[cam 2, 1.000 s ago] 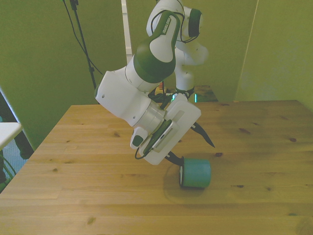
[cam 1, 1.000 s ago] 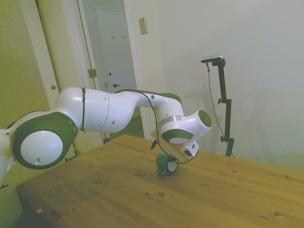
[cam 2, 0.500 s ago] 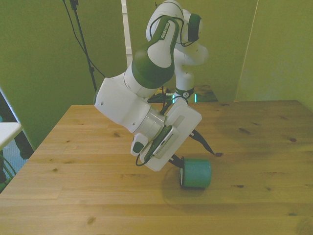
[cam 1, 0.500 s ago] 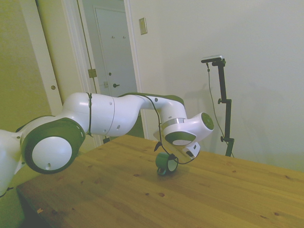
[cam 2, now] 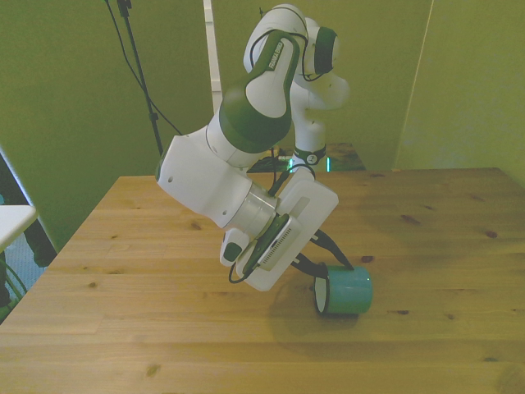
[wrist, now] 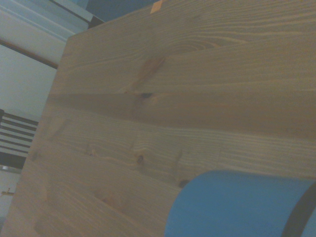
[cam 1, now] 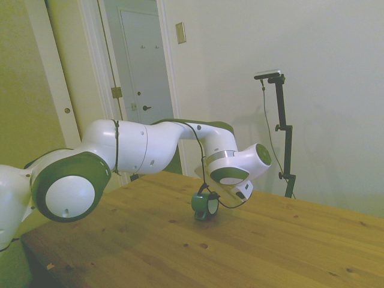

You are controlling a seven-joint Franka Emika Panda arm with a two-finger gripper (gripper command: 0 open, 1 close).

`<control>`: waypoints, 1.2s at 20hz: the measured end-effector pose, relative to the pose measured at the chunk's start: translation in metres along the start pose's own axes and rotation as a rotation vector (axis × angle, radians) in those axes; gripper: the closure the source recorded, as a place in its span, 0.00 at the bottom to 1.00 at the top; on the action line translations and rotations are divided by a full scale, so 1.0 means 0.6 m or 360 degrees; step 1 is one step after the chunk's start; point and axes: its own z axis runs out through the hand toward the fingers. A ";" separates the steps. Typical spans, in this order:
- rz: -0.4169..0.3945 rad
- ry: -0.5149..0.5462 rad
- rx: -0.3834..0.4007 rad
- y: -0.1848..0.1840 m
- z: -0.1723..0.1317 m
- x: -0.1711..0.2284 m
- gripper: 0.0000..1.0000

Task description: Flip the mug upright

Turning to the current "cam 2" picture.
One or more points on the black tripod stand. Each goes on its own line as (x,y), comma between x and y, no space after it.
(166,119)

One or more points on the white vertical post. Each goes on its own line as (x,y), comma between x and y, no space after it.
(212,53)

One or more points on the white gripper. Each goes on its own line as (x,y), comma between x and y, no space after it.
(311,205)

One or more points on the white side table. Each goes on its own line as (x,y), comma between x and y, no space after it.
(14,221)

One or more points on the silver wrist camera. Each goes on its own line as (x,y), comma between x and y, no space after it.
(283,242)

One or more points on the black tripod pole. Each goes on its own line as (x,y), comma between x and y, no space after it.
(141,78)

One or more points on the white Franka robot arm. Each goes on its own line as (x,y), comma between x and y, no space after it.
(197,180)

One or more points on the dark robot base pedestal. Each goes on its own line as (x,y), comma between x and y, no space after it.
(344,158)

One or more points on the teal enamel mug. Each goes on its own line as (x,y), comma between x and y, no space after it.
(348,291)

